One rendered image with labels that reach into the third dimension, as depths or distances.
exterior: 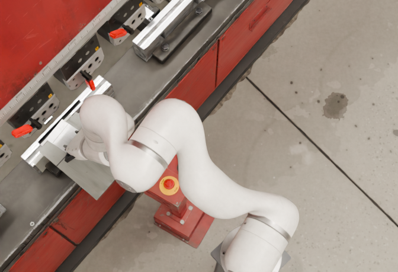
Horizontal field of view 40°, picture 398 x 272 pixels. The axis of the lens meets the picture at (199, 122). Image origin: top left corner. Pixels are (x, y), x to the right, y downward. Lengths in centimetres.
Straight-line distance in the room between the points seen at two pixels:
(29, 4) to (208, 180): 57
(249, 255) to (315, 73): 191
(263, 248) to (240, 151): 159
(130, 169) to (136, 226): 168
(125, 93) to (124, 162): 94
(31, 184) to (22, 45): 71
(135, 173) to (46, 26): 50
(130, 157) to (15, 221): 92
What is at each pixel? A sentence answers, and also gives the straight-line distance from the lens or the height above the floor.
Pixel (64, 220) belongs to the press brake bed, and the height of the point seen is 69.
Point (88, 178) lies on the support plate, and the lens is 184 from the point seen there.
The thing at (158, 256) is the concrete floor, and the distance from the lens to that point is 277.
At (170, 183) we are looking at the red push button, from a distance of 200.
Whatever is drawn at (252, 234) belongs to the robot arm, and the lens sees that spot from 135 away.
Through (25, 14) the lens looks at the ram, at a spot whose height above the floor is 164.
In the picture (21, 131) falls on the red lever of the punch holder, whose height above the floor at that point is 131.
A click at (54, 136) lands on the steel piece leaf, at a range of 191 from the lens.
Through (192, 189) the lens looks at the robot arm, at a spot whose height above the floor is 155.
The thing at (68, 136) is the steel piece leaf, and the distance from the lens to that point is 190.
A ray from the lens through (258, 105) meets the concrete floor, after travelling 299.
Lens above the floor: 274
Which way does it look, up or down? 69 degrees down
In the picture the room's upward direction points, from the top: straight up
